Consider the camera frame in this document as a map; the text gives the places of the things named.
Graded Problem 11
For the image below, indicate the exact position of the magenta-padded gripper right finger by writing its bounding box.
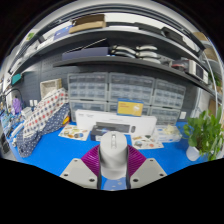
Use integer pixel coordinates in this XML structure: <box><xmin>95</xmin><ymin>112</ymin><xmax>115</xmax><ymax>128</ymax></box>
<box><xmin>126</xmin><ymin>144</ymin><xmax>168</xmax><ymax>190</ymax></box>

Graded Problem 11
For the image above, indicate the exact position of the cartoon sticker sheet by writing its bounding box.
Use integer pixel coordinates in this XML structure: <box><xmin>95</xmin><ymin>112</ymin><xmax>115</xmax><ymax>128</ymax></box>
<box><xmin>129</xmin><ymin>134</ymin><xmax>165</xmax><ymax>150</ymax></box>

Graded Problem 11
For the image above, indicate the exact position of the small black box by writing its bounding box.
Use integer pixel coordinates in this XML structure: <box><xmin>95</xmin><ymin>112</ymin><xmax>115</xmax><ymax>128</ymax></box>
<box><xmin>89</xmin><ymin>124</ymin><xmax>111</xmax><ymax>142</ymax></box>

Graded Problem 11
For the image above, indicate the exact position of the grey computer mouse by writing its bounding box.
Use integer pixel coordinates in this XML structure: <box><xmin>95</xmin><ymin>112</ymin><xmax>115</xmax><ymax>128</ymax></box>
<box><xmin>99</xmin><ymin>130</ymin><xmax>129</xmax><ymax>180</ymax></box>

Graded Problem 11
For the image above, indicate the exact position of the purple toy figure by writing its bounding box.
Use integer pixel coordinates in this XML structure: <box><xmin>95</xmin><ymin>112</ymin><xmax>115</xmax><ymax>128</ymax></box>
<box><xmin>12</xmin><ymin>97</ymin><xmax>23</xmax><ymax>115</ymax></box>

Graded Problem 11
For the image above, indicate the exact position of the yellow cardboard box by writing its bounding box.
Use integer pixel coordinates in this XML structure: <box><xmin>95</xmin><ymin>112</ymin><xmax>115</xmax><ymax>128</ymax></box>
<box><xmin>116</xmin><ymin>98</ymin><xmax>145</xmax><ymax>118</ymax></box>

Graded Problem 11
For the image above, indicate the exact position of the green potted plant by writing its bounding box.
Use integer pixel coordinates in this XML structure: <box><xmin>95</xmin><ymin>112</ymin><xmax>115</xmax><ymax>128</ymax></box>
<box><xmin>183</xmin><ymin>106</ymin><xmax>224</xmax><ymax>163</ymax></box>

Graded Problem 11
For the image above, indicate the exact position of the teal plastic bin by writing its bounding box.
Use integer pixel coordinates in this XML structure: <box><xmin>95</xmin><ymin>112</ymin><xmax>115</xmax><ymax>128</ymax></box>
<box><xmin>11</xmin><ymin>73</ymin><xmax>23</xmax><ymax>86</ymax></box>

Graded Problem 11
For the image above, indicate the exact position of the white woven basket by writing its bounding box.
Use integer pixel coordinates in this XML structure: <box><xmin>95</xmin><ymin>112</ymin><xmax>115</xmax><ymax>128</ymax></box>
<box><xmin>39</xmin><ymin>78</ymin><xmax>64</xmax><ymax>100</ymax></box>

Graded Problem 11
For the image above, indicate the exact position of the food picture sticker sheet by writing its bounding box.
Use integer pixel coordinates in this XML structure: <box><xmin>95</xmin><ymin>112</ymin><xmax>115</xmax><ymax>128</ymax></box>
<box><xmin>58</xmin><ymin>123</ymin><xmax>91</xmax><ymax>142</ymax></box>

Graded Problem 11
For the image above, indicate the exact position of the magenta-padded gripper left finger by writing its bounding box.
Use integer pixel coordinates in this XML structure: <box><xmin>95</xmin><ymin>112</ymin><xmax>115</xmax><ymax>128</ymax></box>
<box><xmin>59</xmin><ymin>144</ymin><xmax>102</xmax><ymax>190</ymax></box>

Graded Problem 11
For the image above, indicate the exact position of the navy polka dot cloth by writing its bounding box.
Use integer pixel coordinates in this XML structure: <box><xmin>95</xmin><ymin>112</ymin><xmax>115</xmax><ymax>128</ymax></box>
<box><xmin>15</xmin><ymin>103</ymin><xmax>71</xmax><ymax>158</ymax></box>

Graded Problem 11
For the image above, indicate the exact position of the red blue checkered cloth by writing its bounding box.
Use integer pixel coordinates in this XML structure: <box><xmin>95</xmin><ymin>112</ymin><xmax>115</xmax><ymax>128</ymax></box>
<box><xmin>22</xmin><ymin>88</ymin><xmax>70</xmax><ymax>139</ymax></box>

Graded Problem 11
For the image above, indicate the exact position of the white blue tissue box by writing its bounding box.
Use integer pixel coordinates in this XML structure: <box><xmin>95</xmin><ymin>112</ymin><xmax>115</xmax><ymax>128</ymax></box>
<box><xmin>154</xmin><ymin>124</ymin><xmax>184</xmax><ymax>144</ymax></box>

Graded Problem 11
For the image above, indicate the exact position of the long white keyboard box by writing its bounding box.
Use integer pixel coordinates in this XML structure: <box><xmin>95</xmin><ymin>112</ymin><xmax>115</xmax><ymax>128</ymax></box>
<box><xmin>74</xmin><ymin>109</ymin><xmax>158</xmax><ymax>137</ymax></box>

